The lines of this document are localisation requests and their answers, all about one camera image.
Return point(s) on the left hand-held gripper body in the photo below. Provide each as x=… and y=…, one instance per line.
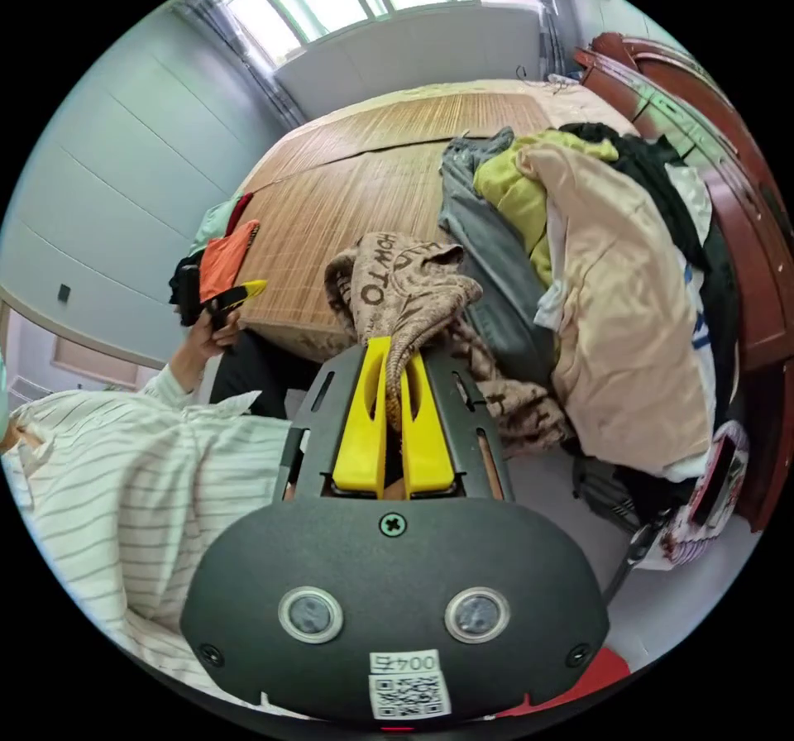
x=190, y=294

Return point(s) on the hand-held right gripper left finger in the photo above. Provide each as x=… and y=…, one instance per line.
x=361, y=431

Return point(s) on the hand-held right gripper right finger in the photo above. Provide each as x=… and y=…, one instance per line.
x=428, y=449

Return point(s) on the brown patterned shirt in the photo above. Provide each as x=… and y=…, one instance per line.
x=397, y=294

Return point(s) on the person's left forearm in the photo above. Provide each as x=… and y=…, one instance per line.
x=177, y=375

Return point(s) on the person's left hand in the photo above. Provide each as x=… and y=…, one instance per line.
x=208, y=338

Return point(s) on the pile of folded clothes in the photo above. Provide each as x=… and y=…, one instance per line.
x=224, y=254

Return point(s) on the bed with woven mat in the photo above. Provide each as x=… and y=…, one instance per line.
x=347, y=195

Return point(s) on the person's body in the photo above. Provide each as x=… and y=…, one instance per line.
x=124, y=493

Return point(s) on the grey curtain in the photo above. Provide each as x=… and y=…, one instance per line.
x=248, y=59
x=549, y=15

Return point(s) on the phone with red case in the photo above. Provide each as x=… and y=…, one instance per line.
x=713, y=477

